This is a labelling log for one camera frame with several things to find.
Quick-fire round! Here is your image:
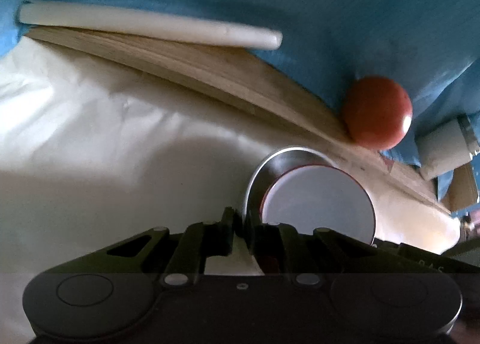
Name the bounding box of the white plate red rim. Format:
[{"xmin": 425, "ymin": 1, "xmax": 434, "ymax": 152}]
[{"xmin": 259, "ymin": 164, "xmax": 376, "ymax": 245}]

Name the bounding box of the cream table cloth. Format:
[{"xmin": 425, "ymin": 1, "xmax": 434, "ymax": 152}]
[{"xmin": 0, "ymin": 36, "xmax": 462, "ymax": 344}]

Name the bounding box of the wooden tray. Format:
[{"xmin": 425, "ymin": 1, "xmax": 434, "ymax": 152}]
[{"xmin": 26, "ymin": 26, "xmax": 479, "ymax": 216}]

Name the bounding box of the white steel tumbler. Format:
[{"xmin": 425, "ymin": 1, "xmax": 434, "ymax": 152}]
[{"xmin": 416, "ymin": 114, "xmax": 479, "ymax": 181}]

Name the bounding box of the red tomato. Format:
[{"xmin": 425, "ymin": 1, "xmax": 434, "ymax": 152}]
[{"xmin": 343, "ymin": 76, "xmax": 413, "ymax": 151}]

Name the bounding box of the blue cloth backdrop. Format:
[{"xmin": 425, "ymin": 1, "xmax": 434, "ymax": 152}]
[{"xmin": 0, "ymin": 0, "xmax": 480, "ymax": 202}]

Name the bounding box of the large steel bowl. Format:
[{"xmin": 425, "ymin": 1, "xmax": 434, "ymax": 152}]
[{"xmin": 242, "ymin": 146, "xmax": 340, "ymax": 277}]

